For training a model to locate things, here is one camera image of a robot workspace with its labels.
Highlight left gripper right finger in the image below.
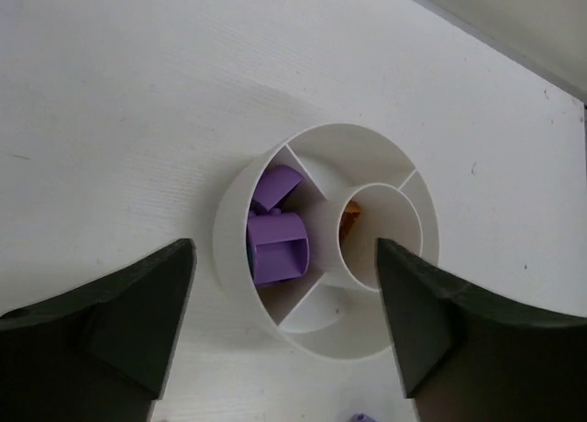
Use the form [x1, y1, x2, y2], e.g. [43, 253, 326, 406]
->
[376, 239, 586, 421]

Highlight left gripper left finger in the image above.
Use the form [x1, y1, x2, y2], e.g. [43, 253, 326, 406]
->
[1, 239, 195, 421]

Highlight brown lego brick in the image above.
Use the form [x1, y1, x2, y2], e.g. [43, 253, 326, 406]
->
[338, 200, 362, 244]

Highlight purple rounded lego piece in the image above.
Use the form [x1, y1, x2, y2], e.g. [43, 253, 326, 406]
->
[247, 210, 310, 288]

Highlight lilac and teal lego stack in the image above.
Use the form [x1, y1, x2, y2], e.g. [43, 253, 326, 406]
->
[349, 413, 377, 422]

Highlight white round divided container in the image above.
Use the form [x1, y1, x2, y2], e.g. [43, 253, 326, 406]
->
[212, 123, 439, 362]

